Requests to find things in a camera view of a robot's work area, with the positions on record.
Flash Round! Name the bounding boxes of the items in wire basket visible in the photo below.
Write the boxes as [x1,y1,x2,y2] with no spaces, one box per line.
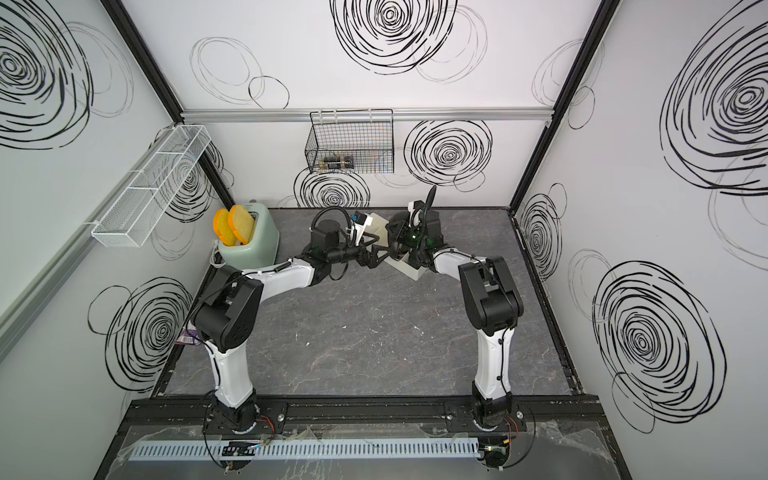
[315,155,355,172]

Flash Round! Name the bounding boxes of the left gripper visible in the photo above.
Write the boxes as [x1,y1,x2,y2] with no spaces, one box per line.
[326,233,392,271]

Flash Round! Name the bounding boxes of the purple snack packet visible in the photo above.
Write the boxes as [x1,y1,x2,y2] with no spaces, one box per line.
[174,328,203,346]

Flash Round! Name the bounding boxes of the left toast slice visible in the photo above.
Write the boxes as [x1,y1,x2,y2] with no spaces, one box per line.
[212,208,237,247]

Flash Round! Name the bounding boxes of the white wire wall shelf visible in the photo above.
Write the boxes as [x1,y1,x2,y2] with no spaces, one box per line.
[91,125,210,248]

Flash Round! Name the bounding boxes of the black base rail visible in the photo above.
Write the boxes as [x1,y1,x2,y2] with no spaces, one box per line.
[119,394,605,435]

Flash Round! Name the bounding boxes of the grey slotted cable duct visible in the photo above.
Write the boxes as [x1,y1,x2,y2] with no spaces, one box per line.
[127,438,481,463]

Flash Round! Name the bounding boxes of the black wire wall basket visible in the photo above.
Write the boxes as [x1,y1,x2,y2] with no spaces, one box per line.
[304,109,395,174]

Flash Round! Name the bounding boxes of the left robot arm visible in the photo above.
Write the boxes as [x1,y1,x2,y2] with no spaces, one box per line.
[192,207,386,432]

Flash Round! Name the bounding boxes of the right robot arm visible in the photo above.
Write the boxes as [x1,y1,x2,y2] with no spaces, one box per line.
[386,206,524,428]

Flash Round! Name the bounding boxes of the toast slice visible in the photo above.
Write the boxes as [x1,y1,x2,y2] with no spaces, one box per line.
[212,208,237,247]
[227,204,255,245]

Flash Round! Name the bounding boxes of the cream compartment storage tray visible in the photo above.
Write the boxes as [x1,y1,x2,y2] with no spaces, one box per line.
[364,211,427,281]

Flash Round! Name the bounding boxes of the right toast slice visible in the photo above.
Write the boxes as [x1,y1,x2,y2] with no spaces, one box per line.
[227,204,255,245]

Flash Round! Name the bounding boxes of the mint green toaster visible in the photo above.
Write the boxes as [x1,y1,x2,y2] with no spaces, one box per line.
[217,202,280,270]

